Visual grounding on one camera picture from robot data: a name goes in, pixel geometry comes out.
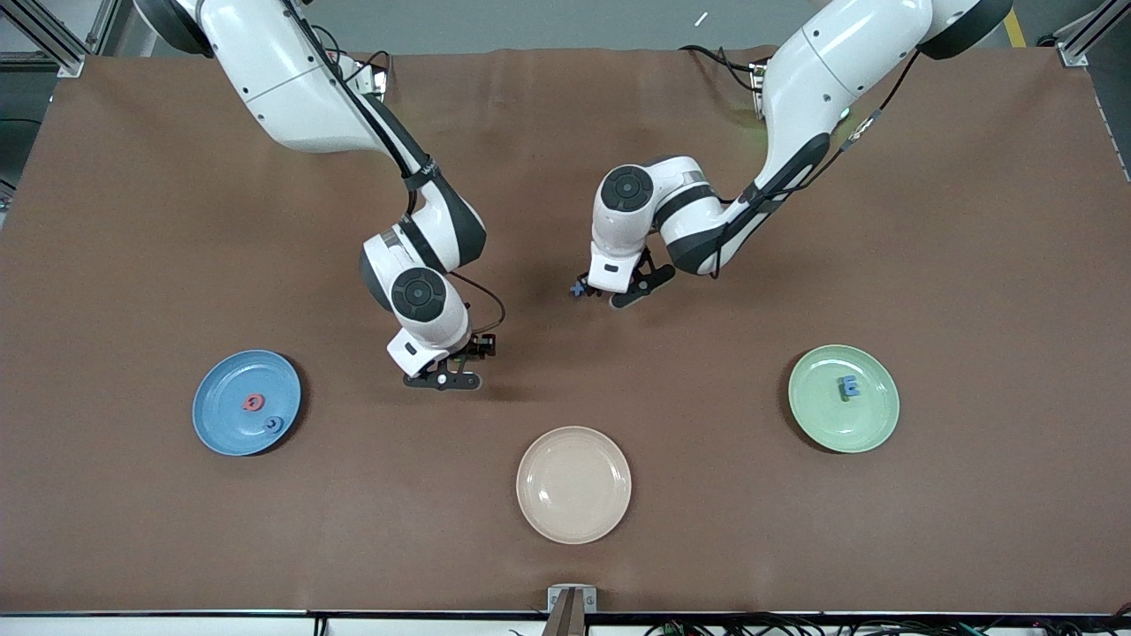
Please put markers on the blue foam letter G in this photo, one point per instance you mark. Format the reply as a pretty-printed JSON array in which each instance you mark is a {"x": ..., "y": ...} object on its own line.
[{"x": 268, "y": 427}]

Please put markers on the white table edge rail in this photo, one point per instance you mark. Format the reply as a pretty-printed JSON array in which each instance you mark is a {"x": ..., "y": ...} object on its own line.
[{"x": 177, "y": 625}]

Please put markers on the brown table cover mat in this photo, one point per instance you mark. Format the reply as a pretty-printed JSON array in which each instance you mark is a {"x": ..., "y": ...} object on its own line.
[{"x": 265, "y": 548}]

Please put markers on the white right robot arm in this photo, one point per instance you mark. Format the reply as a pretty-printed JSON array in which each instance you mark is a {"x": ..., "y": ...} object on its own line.
[{"x": 292, "y": 88}]

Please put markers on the beige plastic plate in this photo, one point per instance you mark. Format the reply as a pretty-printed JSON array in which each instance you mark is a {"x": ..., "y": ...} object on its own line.
[{"x": 574, "y": 486}]

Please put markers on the blue foam letter e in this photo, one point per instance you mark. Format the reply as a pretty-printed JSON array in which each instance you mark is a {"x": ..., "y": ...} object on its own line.
[{"x": 849, "y": 386}]

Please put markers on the aluminium frame profile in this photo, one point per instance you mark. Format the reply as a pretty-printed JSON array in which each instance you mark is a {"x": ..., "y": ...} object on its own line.
[
  {"x": 53, "y": 40},
  {"x": 1074, "y": 49}
]

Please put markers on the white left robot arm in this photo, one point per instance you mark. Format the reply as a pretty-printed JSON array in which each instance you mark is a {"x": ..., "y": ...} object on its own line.
[{"x": 813, "y": 79}]

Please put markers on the blue plastic plate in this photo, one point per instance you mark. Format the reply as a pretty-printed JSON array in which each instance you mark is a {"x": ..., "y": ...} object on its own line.
[{"x": 221, "y": 424}]

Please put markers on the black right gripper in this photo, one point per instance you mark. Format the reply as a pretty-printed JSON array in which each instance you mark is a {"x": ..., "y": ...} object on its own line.
[{"x": 478, "y": 346}]

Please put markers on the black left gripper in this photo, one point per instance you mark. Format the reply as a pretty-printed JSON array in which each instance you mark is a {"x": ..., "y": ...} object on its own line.
[{"x": 589, "y": 290}]

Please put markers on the green plastic plate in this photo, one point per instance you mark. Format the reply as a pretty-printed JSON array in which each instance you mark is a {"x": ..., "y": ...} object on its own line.
[{"x": 839, "y": 428}]

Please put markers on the pink foam letter Q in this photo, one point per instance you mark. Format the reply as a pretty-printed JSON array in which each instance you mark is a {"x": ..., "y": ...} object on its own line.
[{"x": 246, "y": 406}]

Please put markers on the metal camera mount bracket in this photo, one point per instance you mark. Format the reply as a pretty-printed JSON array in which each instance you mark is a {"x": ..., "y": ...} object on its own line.
[{"x": 570, "y": 605}]

